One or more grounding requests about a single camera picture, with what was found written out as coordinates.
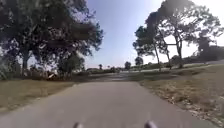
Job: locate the small distant tree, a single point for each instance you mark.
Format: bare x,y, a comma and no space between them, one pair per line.
139,60
127,65

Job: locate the grey asphalt path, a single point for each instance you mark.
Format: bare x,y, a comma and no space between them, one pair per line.
103,103

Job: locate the dark bush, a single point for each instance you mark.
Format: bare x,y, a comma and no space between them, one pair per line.
70,64

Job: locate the slender tree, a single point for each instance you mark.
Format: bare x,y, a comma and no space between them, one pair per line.
150,40

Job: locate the robot's own part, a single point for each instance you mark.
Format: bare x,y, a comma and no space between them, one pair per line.
78,125
150,124

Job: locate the large dark tree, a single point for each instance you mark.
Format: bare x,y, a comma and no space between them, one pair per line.
43,30

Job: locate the tall tree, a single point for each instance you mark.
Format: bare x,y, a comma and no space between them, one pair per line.
178,23

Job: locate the dry grass verge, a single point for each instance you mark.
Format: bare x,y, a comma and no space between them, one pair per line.
23,91
193,86

